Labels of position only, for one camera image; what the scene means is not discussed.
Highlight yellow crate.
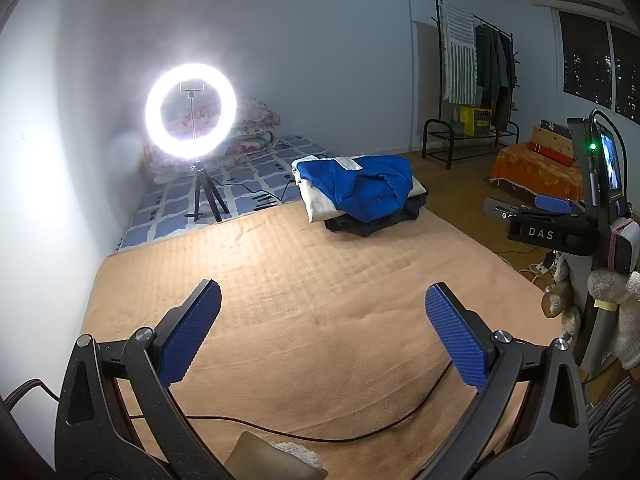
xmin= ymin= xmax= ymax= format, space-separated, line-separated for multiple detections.
xmin=460 ymin=106 xmax=496 ymax=136

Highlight cream and blue jacket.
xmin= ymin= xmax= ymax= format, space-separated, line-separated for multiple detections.
xmin=291 ymin=155 xmax=428 ymax=225

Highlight orange floral cloth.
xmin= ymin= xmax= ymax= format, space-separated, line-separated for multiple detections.
xmin=489 ymin=142 xmax=586 ymax=202

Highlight red box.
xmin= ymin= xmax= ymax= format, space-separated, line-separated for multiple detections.
xmin=530 ymin=144 xmax=576 ymax=167

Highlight striped towel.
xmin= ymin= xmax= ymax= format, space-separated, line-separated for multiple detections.
xmin=441 ymin=1 xmax=478 ymax=103

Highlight tan blanket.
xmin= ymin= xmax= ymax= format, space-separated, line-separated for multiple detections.
xmin=80 ymin=195 xmax=566 ymax=480

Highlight dark folded clothes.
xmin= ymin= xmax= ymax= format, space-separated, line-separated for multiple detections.
xmin=324 ymin=195 xmax=430 ymax=238

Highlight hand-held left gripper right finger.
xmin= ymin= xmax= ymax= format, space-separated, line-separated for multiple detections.
xmin=400 ymin=281 xmax=591 ymax=480

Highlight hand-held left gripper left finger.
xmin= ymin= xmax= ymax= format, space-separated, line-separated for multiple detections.
xmin=54 ymin=279 xmax=236 ymax=480

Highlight hanging dark clothes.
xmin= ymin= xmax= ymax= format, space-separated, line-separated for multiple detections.
xmin=474 ymin=22 xmax=518 ymax=131

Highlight brown cable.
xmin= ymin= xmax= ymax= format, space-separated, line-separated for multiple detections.
xmin=0 ymin=379 xmax=63 ymax=407

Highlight beige flat object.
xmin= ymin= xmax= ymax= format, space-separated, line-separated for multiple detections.
xmin=225 ymin=430 xmax=328 ymax=480

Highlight white power strip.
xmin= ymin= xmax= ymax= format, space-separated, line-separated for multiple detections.
xmin=520 ymin=252 xmax=556 ymax=278

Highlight ring light on tripod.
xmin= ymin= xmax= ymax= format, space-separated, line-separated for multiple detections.
xmin=145 ymin=62 xmax=240 ymax=223

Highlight window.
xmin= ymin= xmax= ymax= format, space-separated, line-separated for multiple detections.
xmin=555 ymin=7 xmax=640 ymax=126

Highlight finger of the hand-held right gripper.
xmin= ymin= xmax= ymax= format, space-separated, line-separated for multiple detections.
xmin=484 ymin=197 xmax=538 ymax=221
xmin=534 ymin=194 xmax=586 ymax=216

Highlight black clothes rack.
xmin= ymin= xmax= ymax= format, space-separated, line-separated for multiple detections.
xmin=422 ymin=0 xmax=521 ymax=170

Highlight grey ribbed cloth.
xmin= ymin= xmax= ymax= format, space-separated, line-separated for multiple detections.
xmin=585 ymin=375 xmax=640 ymax=466

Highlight blue patterned bed sheet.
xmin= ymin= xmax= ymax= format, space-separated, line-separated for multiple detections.
xmin=117 ymin=134 xmax=341 ymax=253

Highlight cardboard box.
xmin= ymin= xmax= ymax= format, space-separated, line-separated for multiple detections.
xmin=531 ymin=126 xmax=576 ymax=158

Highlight folded floral quilts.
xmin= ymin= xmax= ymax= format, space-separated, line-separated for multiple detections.
xmin=142 ymin=97 xmax=283 ymax=183

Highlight black cable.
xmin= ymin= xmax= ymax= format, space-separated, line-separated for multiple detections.
xmin=130 ymin=360 xmax=453 ymax=445

